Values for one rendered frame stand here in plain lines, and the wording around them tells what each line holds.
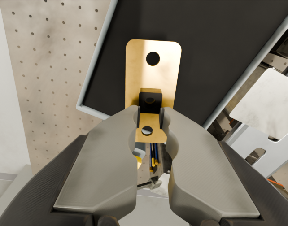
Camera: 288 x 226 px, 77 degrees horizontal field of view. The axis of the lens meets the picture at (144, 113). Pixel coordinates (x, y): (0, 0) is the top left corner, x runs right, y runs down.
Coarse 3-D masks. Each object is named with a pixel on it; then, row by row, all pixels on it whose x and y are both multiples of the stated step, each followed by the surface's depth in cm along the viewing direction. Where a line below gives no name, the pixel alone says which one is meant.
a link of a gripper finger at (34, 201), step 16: (80, 144) 8; (64, 160) 7; (48, 176) 7; (64, 176) 7; (32, 192) 6; (48, 192) 6; (16, 208) 6; (32, 208) 6; (48, 208) 6; (0, 224) 5; (16, 224) 5; (32, 224) 5; (48, 224) 5; (64, 224) 5; (80, 224) 5
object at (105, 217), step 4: (104, 216) 5; (108, 216) 5; (112, 216) 6; (100, 220) 5; (104, 220) 5; (108, 220) 5; (112, 220) 5; (116, 220) 5; (204, 220) 6; (208, 220) 6; (212, 220) 6; (100, 224) 5; (104, 224) 5; (108, 224) 5; (112, 224) 5; (116, 224) 5; (204, 224) 5; (208, 224) 5; (212, 224) 5; (216, 224) 5
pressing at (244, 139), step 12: (240, 132) 40; (252, 132) 41; (228, 144) 42; (240, 144) 42; (252, 144) 42; (264, 144) 42; (276, 144) 42; (264, 156) 44; (276, 156) 44; (264, 168) 46; (276, 168) 46
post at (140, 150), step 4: (136, 144) 25; (140, 144) 26; (144, 144) 26; (136, 148) 25; (140, 148) 25; (144, 148) 26; (132, 152) 25; (136, 152) 25; (140, 152) 25; (144, 152) 25; (140, 156) 26
